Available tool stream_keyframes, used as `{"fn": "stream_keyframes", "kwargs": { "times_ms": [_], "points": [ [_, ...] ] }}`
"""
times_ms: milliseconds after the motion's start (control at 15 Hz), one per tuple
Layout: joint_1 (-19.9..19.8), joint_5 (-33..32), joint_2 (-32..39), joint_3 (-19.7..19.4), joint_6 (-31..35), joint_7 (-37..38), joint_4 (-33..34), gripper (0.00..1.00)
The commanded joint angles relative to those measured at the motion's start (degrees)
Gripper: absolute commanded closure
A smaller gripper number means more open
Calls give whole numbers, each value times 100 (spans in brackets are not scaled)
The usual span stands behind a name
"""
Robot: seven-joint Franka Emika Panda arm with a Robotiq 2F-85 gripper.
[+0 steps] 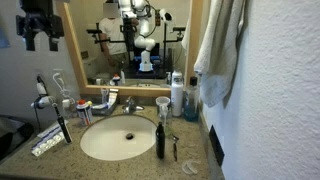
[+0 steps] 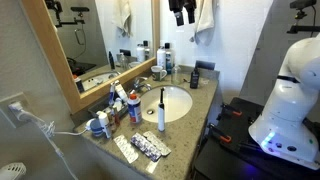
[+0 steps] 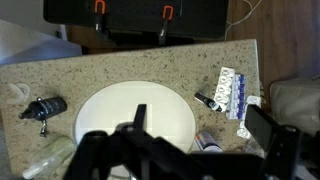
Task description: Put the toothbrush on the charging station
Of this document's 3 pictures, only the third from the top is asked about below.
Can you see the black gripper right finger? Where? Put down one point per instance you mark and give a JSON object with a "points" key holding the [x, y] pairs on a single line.
{"points": [[261, 126]]}

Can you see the black white electric toothbrush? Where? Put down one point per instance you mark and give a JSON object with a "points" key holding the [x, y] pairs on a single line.
{"points": [[207, 101]]}

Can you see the clear spray bottle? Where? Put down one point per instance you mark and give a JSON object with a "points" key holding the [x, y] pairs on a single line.
{"points": [[53, 155]]}

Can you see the trash bin with plastic liner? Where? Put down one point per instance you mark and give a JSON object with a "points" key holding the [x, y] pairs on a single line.
{"points": [[296, 103]]}

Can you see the silver blister pill packs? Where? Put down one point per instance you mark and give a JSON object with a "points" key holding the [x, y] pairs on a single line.
{"points": [[238, 96]]}

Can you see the black pump bottle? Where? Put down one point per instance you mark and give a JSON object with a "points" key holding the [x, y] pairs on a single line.
{"points": [[46, 108]]}

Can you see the orange black bar clamp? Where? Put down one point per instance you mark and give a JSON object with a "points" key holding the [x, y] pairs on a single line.
{"points": [[99, 18], [165, 26]]}

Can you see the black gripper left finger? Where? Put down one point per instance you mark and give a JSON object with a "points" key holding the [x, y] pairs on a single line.
{"points": [[100, 153]]}

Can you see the clear plastic retainer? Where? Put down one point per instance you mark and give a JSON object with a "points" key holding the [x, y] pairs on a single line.
{"points": [[20, 90]]}

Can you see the blue orange shaving cream can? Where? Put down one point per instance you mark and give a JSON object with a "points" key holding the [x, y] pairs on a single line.
{"points": [[207, 141]]}

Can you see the white oval sink basin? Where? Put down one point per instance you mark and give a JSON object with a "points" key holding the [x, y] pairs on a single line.
{"points": [[160, 100]]}

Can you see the white blister pack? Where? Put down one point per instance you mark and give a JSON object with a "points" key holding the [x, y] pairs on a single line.
{"points": [[243, 131], [225, 88]]}

